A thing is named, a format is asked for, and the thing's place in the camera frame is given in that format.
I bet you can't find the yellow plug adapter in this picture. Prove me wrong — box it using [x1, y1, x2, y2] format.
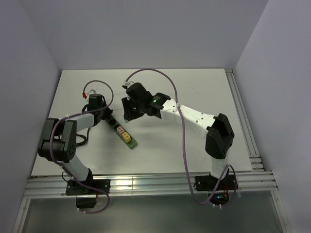
[121, 132, 132, 143]

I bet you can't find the green power strip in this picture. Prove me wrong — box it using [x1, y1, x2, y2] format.
[105, 115, 138, 150]

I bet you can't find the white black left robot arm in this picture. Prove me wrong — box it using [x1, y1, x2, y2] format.
[37, 94, 112, 194]

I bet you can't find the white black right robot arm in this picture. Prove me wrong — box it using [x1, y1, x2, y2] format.
[121, 82, 235, 189]

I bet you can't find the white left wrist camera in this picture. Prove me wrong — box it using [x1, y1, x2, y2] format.
[82, 89, 97, 100]

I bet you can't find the black power cord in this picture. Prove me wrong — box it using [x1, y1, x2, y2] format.
[76, 104, 92, 148]

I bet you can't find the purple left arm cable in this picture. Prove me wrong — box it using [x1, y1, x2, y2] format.
[50, 80, 115, 214]

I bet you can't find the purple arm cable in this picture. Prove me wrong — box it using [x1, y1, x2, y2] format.
[50, 80, 115, 214]
[125, 69, 239, 206]

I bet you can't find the aluminium front rail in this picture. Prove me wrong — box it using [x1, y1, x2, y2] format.
[22, 171, 278, 199]

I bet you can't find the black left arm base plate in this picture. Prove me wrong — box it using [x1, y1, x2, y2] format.
[65, 179, 111, 196]

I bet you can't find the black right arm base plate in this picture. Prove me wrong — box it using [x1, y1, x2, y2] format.
[193, 175, 239, 192]

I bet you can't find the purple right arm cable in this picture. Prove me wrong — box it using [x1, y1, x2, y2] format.
[125, 69, 239, 206]

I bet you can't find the aluminium side rail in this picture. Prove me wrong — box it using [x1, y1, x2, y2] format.
[225, 69, 265, 172]

